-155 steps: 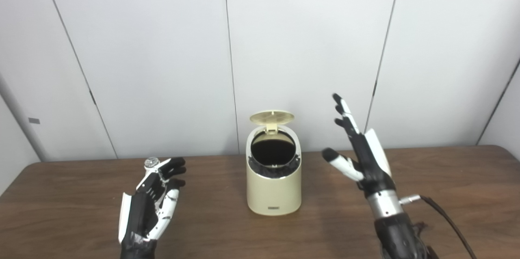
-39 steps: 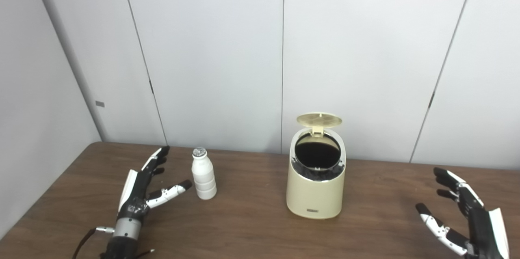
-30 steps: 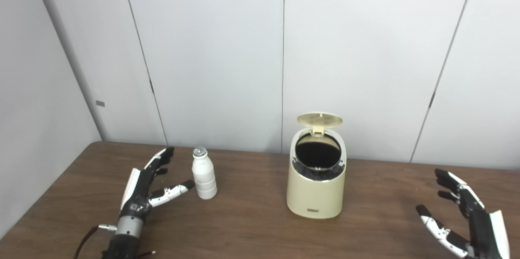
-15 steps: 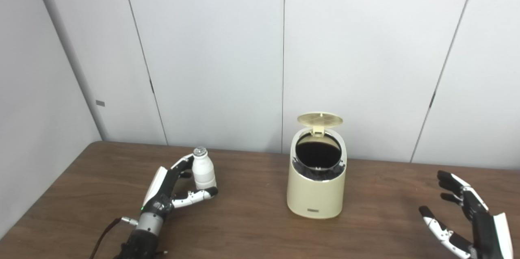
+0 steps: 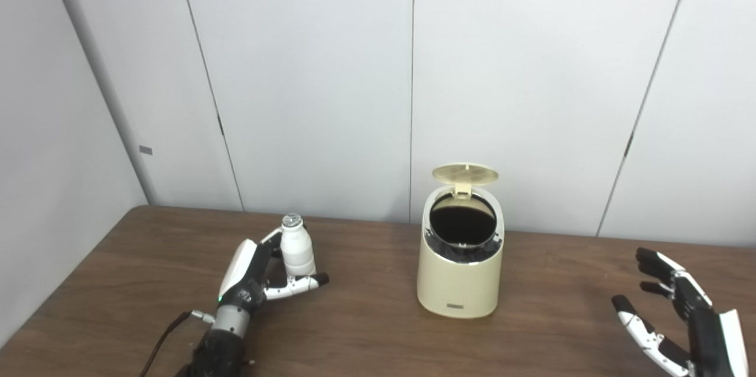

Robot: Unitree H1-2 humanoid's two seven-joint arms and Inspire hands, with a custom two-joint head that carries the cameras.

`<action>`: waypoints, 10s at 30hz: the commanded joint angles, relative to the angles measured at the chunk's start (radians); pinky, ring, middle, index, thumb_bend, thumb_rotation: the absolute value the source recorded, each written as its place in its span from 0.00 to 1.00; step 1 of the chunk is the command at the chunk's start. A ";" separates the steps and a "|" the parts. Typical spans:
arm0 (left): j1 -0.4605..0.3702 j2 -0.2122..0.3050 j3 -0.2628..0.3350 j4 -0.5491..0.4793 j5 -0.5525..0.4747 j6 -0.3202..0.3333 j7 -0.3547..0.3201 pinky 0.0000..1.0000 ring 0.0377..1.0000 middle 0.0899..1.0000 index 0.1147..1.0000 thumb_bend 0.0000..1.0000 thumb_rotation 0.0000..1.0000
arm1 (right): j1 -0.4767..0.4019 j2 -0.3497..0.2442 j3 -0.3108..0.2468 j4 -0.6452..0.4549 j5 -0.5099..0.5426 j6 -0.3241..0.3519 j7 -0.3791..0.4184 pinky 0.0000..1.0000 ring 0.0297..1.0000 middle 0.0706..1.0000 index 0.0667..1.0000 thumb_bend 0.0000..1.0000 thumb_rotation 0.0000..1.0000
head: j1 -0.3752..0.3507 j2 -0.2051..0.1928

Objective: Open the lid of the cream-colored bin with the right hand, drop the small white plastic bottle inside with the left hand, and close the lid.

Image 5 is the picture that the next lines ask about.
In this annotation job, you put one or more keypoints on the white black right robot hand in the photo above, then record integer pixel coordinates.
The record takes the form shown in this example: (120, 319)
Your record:
(711, 341)

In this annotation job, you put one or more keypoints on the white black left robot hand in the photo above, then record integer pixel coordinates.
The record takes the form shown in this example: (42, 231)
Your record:
(245, 282)

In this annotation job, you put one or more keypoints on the small white plastic bottle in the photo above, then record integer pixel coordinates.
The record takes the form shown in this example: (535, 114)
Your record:
(296, 250)

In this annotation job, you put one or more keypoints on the cream-colored cylindrical bin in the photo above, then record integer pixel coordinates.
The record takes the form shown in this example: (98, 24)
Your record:
(460, 285)

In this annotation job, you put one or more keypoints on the round cream bin lid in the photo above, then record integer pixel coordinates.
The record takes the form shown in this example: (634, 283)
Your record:
(465, 174)

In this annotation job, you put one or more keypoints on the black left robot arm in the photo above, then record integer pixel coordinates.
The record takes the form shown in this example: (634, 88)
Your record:
(221, 347)

